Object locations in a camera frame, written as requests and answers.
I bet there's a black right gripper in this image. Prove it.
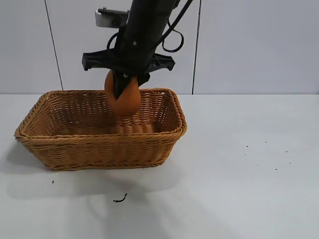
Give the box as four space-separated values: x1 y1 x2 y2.
82 27 175 101

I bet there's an orange citrus fruit with knob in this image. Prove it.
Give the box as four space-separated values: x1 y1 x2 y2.
104 71 142 118

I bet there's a brown woven wicker basket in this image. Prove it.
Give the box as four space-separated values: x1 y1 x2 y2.
14 87 188 171

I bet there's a short black cable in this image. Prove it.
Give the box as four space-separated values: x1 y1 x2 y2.
106 33 120 52

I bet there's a long looped black cable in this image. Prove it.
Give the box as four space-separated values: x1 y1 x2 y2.
161 0 195 54

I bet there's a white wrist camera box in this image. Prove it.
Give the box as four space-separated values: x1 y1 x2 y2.
94 8 129 28

